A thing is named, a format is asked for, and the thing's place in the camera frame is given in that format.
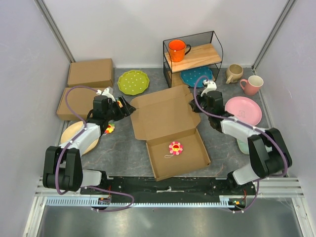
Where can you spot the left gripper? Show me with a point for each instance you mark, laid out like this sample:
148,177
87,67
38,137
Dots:
126,110

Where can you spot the large cardboard box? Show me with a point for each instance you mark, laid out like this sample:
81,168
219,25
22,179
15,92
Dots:
163,117

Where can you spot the pink flower toy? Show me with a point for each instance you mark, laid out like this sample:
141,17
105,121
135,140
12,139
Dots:
175,149

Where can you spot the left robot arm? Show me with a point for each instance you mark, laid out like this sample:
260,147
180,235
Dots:
62,166

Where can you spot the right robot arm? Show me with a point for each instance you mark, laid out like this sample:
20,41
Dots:
269,156

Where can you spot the closed cardboard box front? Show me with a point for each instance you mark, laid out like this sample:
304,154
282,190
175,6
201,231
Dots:
80,101

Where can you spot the closed cardboard box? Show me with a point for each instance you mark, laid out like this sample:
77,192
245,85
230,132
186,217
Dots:
92,73
80,101

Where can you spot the closed cardboard box rear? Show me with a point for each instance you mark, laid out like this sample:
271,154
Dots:
92,73

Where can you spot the rainbow flower toy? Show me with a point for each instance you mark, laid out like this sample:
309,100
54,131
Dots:
110,128

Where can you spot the green dotted plate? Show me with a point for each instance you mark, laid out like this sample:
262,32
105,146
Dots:
133,82

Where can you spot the beige bird plate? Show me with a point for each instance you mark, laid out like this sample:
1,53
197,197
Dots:
69,133

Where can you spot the blue dotted plate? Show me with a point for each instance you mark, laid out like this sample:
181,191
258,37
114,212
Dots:
190,76

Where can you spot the orange mug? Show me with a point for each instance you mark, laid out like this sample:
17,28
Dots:
178,49

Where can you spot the beige ceramic mug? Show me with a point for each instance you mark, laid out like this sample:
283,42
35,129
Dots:
234,73

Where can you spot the pink round plate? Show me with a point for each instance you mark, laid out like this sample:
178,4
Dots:
244,109

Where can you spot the mint rectangular plate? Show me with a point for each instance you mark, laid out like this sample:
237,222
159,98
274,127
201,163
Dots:
243,147

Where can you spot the pink mug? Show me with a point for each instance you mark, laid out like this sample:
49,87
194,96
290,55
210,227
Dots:
251,85

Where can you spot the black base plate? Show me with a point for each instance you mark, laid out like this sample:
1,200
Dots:
176,188

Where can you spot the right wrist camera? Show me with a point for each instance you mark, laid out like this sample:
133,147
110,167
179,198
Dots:
209,86

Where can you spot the black wire wooden shelf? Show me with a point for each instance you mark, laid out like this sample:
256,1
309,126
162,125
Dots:
202,50

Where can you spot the grey cable duct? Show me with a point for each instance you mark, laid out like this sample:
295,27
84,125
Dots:
222,202

